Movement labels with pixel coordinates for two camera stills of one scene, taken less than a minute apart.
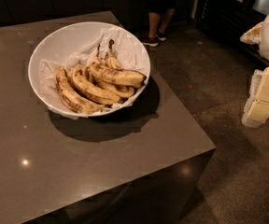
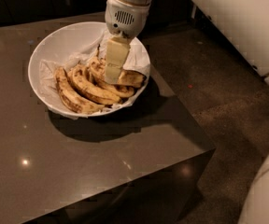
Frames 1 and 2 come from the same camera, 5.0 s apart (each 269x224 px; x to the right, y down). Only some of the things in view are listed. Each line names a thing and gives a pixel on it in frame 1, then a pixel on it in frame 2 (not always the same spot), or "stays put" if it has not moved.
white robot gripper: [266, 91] -> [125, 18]
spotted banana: [122, 91] stays put
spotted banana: [116, 76] stays put
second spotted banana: [79, 79] stays put
